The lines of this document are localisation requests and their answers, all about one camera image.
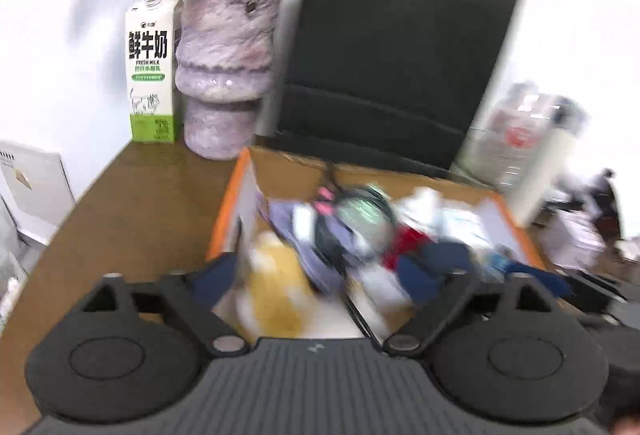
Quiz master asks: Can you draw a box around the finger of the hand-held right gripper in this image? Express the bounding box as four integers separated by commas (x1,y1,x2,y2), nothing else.
505,262,631,316

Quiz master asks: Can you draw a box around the white desk calendar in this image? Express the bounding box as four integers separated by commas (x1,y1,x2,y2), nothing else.
0,140,76,241

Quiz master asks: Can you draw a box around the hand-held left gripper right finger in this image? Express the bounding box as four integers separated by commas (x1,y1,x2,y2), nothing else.
382,242,581,358

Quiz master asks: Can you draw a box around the red small object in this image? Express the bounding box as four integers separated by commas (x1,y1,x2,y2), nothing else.
382,225,431,271

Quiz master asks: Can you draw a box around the white green milk carton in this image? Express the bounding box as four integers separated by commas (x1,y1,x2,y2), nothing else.
125,0,183,145

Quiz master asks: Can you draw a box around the white thermos bottle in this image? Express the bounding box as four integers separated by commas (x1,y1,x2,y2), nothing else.
510,108,583,228

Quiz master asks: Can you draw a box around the orange cardboard box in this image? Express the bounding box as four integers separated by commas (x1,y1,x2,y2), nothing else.
206,146,548,351

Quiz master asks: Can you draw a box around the white plastic bag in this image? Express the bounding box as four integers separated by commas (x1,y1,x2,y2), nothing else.
397,185,451,236

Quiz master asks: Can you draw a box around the purple cloth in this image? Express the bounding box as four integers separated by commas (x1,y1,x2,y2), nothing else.
260,200,361,291

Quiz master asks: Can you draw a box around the yellow plush toy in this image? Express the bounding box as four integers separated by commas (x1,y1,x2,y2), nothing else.
235,232,361,341

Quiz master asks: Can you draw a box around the clear drinking glass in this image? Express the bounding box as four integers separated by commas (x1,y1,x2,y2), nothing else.
452,128,493,186

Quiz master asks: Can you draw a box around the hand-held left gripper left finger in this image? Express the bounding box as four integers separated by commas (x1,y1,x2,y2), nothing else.
80,251,251,357

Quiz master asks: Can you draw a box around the white tissue pack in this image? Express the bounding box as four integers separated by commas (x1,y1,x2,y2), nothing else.
440,208,493,256

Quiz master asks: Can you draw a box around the purple white ceramic vase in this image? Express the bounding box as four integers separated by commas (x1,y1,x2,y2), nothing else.
174,0,282,161

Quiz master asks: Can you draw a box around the black cable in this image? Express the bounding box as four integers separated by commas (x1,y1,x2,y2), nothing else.
312,165,401,276

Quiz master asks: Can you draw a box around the black paper bag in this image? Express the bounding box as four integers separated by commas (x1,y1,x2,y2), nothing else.
255,0,523,178

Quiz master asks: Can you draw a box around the clear plastic water bottle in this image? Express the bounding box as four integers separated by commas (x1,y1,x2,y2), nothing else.
480,82,561,186

